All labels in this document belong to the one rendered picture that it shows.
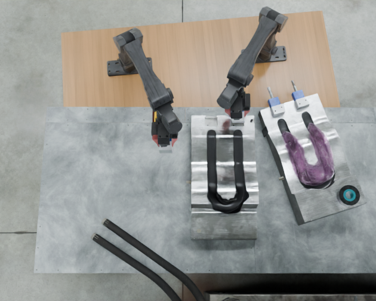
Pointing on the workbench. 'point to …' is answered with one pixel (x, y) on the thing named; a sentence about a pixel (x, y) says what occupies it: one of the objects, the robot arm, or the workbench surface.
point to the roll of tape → (350, 194)
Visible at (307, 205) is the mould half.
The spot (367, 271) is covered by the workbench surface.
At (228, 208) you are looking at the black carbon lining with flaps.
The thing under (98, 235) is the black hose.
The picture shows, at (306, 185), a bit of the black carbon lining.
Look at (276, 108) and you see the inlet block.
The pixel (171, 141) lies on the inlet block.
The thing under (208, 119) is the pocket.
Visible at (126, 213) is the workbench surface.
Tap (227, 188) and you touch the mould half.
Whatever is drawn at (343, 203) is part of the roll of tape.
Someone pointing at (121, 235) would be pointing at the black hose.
